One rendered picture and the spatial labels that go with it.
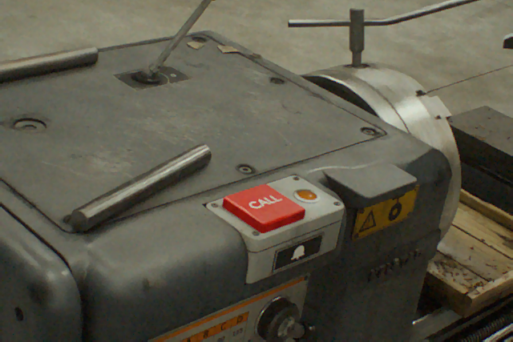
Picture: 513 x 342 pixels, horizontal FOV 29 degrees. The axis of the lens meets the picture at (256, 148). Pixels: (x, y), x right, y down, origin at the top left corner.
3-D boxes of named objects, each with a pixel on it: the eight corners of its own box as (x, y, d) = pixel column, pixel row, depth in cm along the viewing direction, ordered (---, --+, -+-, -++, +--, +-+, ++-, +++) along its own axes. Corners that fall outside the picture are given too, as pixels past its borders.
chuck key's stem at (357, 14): (349, 87, 147) (349, 8, 144) (348, 84, 149) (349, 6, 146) (365, 86, 147) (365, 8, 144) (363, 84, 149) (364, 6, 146)
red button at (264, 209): (260, 242, 97) (264, 223, 96) (219, 213, 100) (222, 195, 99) (303, 225, 101) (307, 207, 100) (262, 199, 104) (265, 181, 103)
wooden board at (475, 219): (466, 319, 159) (472, 299, 157) (304, 215, 180) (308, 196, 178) (563, 265, 179) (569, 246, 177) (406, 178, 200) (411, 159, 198)
